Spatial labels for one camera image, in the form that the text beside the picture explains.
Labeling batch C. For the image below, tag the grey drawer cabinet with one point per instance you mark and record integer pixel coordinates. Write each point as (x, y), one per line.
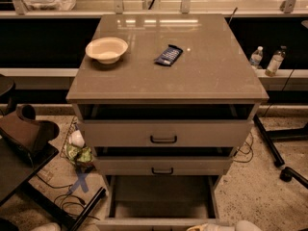
(212, 79)

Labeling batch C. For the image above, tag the white shoe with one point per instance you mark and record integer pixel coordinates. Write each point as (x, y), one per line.
(52, 226)

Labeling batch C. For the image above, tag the water bottle yellow liquid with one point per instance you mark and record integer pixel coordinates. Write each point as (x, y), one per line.
(276, 60)

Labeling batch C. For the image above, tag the blue snack bar wrapper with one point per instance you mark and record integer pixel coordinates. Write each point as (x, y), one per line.
(169, 56)

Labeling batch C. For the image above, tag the grey drawer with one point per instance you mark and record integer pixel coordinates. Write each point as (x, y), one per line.
(162, 161)
(163, 132)
(159, 203)

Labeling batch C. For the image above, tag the clear water bottle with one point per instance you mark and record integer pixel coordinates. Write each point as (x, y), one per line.
(256, 57)

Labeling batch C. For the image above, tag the white cup on floor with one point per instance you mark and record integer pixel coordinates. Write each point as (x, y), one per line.
(76, 139)

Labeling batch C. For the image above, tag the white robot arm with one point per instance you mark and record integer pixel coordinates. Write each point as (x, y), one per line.
(242, 225)

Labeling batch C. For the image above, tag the black table left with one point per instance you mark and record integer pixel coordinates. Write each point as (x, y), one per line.
(15, 175)

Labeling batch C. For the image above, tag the cream paper bowl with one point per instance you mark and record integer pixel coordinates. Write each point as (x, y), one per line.
(106, 50)

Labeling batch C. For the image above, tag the green snack bag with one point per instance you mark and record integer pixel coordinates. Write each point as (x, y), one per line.
(80, 157)

